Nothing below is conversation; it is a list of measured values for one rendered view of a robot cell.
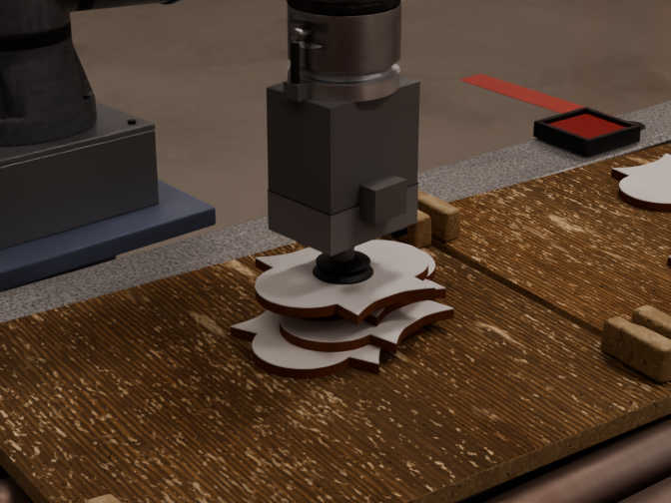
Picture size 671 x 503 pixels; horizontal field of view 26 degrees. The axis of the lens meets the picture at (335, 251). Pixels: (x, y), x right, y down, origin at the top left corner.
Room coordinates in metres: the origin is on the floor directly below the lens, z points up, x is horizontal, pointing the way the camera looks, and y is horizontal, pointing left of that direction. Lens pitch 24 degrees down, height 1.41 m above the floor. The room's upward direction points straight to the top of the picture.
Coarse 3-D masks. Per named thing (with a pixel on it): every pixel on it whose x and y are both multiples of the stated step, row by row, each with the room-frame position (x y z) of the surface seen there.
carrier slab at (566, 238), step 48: (528, 192) 1.19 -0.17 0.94; (576, 192) 1.19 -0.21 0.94; (432, 240) 1.09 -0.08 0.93; (480, 240) 1.09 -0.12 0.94; (528, 240) 1.09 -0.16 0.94; (576, 240) 1.09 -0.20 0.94; (624, 240) 1.09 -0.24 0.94; (528, 288) 0.99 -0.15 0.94; (576, 288) 0.99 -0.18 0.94; (624, 288) 0.99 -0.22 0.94
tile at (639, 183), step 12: (612, 168) 1.23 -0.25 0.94; (624, 168) 1.23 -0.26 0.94; (636, 168) 1.23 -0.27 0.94; (648, 168) 1.23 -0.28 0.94; (660, 168) 1.23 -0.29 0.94; (624, 180) 1.20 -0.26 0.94; (636, 180) 1.20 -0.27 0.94; (648, 180) 1.20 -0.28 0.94; (660, 180) 1.20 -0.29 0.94; (624, 192) 1.17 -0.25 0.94; (636, 192) 1.17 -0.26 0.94; (648, 192) 1.17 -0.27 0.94; (660, 192) 1.17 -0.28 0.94; (636, 204) 1.16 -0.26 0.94; (648, 204) 1.15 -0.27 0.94; (660, 204) 1.15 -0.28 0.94
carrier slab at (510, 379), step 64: (256, 256) 1.05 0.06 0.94; (448, 256) 1.05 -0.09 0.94; (64, 320) 0.94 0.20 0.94; (128, 320) 0.94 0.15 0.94; (192, 320) 0.94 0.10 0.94; (448, 320) 0.94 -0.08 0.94; (512, 320) 0.94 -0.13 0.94; (0, 384) 0.85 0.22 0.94; (64, 384) 0.85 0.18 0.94; (128, 384) 0.85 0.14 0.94; (192, 384) 0.85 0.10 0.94; (256, 384) 0.85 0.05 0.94; (320, 384) 0.85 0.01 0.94; (384, 384) 0.85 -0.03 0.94; (448, 384) 0.85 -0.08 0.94; (512, 384) 0.85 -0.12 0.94; (576, 384) 0.85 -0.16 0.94; (640, 384) 0.85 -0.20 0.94; (0, 448) 0.77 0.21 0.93; (64, 448) 0.77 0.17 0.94; (128, 448) 0.77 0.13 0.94; (192, 448) 0.77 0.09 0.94; (256, 448) 0.77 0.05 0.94; (320, 448) 0.77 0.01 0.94; (384, 448) 0.77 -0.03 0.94; (448, 448) 0.77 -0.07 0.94; (512, 448) 0.77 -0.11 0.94; (576, 448) 0.79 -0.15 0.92
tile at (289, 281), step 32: (288, 256) 0.96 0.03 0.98; (384, 256) 0.96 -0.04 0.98; (416, 256) 0.96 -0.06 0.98; (256, 288) 0.90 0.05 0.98; (288, 288) 0.90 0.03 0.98; (320, 288) 0.90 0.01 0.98; (352, 288) 0.90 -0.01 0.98; (384, 288) 0.90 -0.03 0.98; (416, 288) 0.90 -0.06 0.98; (352, 320) 0.87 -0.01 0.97
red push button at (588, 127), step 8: (568, 120) 1.41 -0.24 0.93; (576, 120) 1.41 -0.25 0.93; (584, 120) 1.41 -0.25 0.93; (592, 120) 1.41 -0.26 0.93; (600, 120) 1.41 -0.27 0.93; (560, 128) 1.38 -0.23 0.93; (568, 128) 1.38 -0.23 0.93; (576, 128) 1.38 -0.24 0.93; (584, 128) 1.38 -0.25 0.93; (592, 128) 1.38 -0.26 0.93; (600, 128) 1.38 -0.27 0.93; (608, 128) 1.38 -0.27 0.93; (616, 128) 1.38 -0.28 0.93; (584, 136) 1.36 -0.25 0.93; (592, 136) 1.36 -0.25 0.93
